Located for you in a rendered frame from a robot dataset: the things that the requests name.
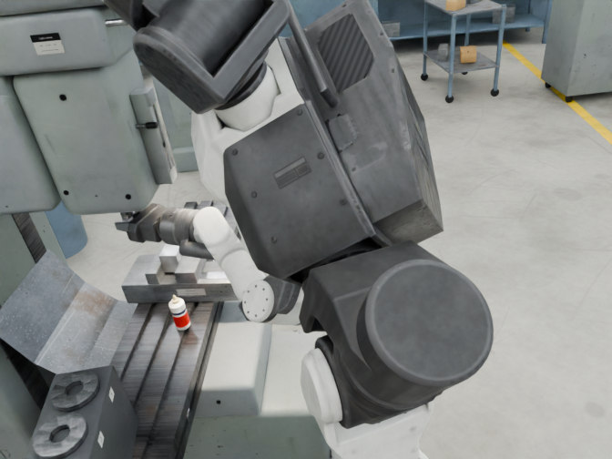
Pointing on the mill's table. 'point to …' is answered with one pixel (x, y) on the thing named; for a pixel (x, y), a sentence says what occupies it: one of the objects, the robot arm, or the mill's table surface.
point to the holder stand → (85, 418)
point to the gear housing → (61, 40)
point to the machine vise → (144, 263)
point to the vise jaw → (189, 270)
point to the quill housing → (90, 136)
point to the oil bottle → (179, 313)
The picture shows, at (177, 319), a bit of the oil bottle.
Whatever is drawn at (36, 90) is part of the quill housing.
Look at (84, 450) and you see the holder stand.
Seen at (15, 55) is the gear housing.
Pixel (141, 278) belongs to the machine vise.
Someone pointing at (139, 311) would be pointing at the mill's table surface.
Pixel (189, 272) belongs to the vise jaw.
